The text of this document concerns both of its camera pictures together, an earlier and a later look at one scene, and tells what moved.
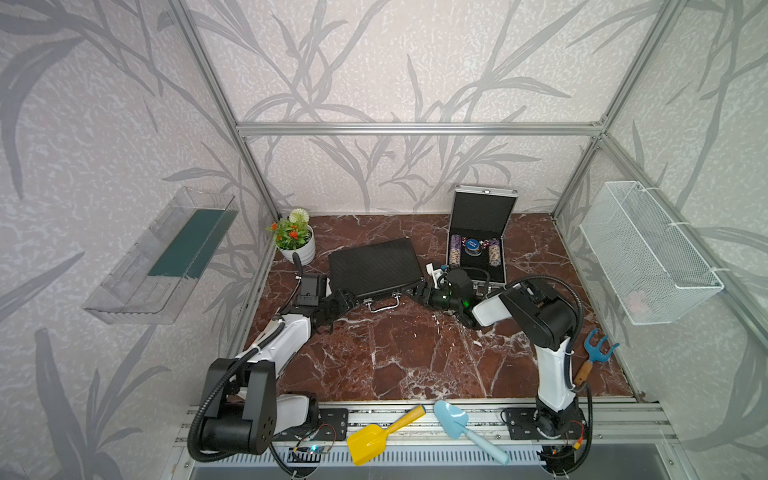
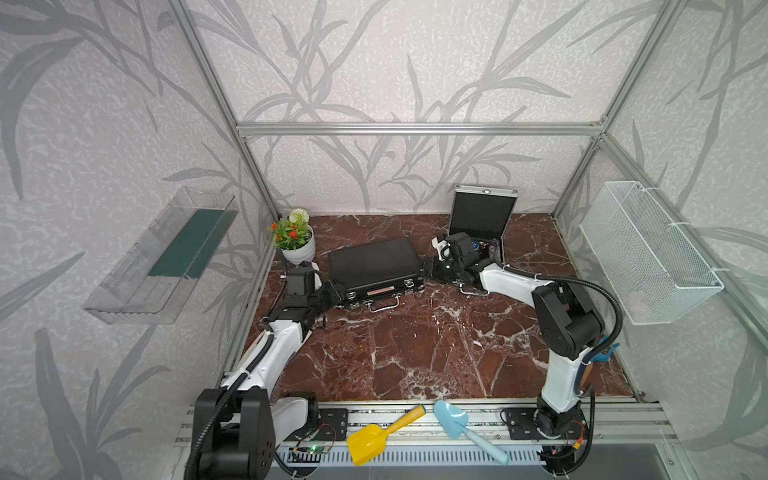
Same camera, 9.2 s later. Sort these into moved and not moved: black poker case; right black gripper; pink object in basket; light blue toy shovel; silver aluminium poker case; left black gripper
Moved: right black gripper; left black gripper
Not moved: light blue toy shovel; pink object in basket; silver aluminium poker case; black poker case
